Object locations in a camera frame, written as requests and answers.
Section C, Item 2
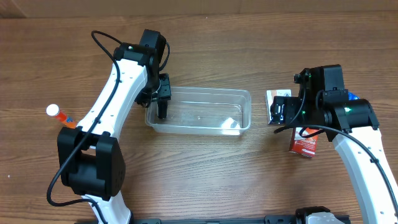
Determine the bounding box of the dark bottle white cap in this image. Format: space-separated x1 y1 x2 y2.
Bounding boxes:
157 100 168 119

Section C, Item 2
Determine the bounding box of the white blue plaster box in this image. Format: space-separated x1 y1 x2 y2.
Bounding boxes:
265 89 294 124

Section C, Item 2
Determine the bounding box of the red Panadol box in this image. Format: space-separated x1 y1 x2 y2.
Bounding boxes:
289 128 318 157

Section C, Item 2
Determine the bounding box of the orange tube white cap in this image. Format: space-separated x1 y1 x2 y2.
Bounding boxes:
46 104 77 129

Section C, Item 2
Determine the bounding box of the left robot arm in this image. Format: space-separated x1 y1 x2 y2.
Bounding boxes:
47 29 172 223

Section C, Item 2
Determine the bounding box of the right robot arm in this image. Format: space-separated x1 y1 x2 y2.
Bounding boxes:
268 64 397 223

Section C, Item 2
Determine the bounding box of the clear plastic container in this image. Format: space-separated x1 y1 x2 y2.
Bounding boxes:
146 86 251 136

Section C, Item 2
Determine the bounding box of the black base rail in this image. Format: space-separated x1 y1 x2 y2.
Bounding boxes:
134 215 296 224

